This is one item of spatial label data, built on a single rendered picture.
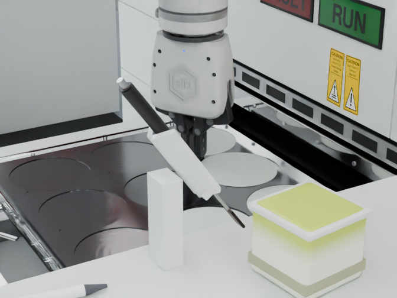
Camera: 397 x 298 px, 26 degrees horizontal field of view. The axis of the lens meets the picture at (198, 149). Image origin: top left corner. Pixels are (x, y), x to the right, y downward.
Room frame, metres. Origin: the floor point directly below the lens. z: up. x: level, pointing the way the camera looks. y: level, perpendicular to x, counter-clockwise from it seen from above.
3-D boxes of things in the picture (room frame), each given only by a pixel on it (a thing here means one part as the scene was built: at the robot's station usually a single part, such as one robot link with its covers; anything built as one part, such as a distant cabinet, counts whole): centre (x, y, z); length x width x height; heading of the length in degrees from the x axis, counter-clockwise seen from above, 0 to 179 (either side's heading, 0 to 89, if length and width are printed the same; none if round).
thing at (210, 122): (1.02, -0.01, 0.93); 0.03 x 0.03 x 0.07; 63
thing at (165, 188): (0.67, 0.01, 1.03); 0.06 x 0.04 x 0.13; 120
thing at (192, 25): (1.02, 0.01, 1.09); 0.09 x 0.08 x 0.03; 63
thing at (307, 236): (0.64, -0.09, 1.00); 0.07 x 0.07 x 0.07; 38
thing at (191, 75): (1.02, 0.01, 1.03); 0.10 x 0.07 x 0.11; 63
